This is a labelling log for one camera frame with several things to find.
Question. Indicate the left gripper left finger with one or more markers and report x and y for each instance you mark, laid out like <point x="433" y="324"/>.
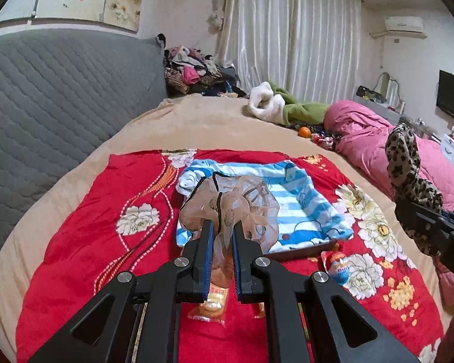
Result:
<point x="136" y="316"/>

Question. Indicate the pile of clothes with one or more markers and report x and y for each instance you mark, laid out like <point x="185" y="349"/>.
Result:
<point x="188" y="71"/>

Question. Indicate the dark rectangular tray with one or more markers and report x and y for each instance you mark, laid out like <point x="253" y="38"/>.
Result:
<point x="300" y="253"/>

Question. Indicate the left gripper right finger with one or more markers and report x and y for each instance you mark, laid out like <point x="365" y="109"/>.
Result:
<point x="309" y="318"/>

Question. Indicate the pink quilted duvet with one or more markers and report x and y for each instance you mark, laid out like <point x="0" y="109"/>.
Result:
<point x="363" y="135"/>

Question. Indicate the white striped curtain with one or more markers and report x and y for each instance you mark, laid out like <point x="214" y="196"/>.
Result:
<point x="311" y="48"/>

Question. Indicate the green white plush garment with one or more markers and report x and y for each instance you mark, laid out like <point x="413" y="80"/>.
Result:
<point x="272" y="104"/>

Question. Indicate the white air conditioner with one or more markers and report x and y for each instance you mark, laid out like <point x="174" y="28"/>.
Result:
<point x="407" y="24"/>

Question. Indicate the orange fruit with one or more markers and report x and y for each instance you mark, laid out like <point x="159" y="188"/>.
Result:
<point x="304" y="132"/>

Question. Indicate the red floral blanket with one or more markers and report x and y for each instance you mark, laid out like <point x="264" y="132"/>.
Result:
<point x="129" y="221"/>

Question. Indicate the rice cracker packet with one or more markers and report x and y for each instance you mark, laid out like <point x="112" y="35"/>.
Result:
<point x="213" y="309"/>
<point x="259" y="310"/>

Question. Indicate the beige bed sheet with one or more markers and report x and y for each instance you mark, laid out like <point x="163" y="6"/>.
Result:
<point x="187" y="122"/>

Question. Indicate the beige mesh scrunchie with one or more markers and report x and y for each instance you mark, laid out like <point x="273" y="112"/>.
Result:
<point x="226" y="201"/>

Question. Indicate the grey quilted headboard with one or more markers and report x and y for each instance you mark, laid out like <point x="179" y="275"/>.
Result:
<point x="63" y="93"/>

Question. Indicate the vanity mirror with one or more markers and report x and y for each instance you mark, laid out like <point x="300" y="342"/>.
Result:
<point x="388" y="93"/>

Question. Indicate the leopard print scrunchie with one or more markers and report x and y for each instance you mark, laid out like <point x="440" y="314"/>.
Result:
<point x="403" y="168"/>

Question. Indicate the blue striped cartoon towel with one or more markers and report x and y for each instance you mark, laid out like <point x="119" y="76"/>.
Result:
<point x="305" y="219"/>

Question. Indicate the red blue egg toy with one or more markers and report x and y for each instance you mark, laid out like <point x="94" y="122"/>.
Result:
<point x="336" y="265"/>

